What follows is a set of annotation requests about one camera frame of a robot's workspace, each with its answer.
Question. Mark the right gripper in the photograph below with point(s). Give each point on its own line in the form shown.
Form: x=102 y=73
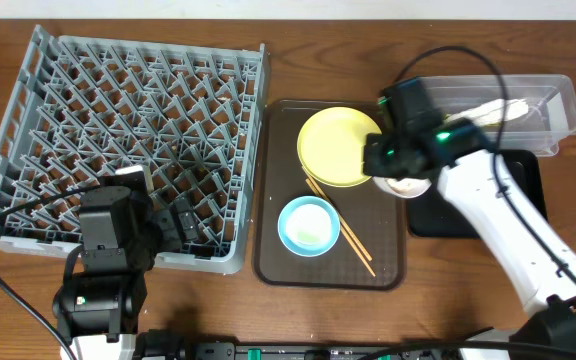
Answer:
x=373 y=165

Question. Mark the brown serving tray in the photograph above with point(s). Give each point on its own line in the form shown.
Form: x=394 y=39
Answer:
x=377 y=218

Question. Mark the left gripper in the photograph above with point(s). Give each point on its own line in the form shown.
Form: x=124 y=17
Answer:
x=166 y=230

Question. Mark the grey plastic dish rack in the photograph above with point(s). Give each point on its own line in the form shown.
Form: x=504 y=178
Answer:
x=82 y=108

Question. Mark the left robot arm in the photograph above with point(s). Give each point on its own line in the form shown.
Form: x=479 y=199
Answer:
x=104 y=287

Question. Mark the black tray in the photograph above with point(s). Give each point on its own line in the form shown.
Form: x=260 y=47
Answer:
x=429 y=215

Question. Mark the wooden chopstick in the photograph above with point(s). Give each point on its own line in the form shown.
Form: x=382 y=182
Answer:
x=356 y=244
x=343 y=235

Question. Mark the white bowl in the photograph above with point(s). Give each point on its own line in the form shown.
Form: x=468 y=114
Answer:
x=406 y=188

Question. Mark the white cup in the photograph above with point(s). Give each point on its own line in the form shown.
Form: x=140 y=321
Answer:
x=309 y=225

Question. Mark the clear plastic bin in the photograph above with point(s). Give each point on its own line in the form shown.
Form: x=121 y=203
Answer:
x=551 y=100

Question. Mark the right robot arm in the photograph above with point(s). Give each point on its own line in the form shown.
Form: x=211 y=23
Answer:
x=471 y=175

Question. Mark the yellow plate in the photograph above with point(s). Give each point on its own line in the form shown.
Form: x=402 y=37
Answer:
x=330 y=145

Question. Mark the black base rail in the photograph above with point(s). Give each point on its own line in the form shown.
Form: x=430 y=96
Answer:
x=318 y=351

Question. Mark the light blue bowl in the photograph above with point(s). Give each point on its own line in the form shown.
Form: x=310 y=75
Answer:
x=308 y=251

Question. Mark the upper wooden chopstick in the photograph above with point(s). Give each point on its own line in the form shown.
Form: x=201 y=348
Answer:
x=356 y=244

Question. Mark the lower wooden chopstick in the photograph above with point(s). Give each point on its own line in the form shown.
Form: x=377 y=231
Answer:
x=343 y=235

